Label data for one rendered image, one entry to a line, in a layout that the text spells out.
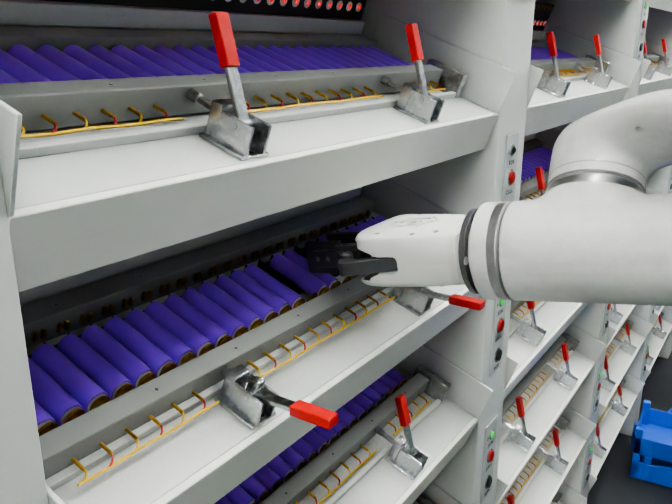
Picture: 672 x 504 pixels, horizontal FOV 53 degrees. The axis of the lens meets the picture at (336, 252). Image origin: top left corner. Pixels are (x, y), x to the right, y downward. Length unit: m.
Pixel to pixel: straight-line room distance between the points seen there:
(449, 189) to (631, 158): 0.33
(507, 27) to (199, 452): 0.57
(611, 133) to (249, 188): 0.28
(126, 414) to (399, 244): 0.26
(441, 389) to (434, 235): 0.39
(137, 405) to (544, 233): 0.32
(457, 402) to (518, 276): 0.42
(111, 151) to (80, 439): 0.18
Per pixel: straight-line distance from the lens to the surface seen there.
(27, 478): 0.39
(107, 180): 0.39
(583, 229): 0.54
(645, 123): 0.55
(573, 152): 0.58
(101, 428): 0.47
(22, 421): 0.37
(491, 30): 0.83
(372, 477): 0.80
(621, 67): 1.50
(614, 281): 0.54
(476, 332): 0.90
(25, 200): 0.36
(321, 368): 0.60
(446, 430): 0.90
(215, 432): 0.51
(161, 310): 0.58
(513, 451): 1.25
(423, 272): 0.58
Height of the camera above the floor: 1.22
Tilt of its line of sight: 17 degrees down
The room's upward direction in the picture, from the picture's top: straight up
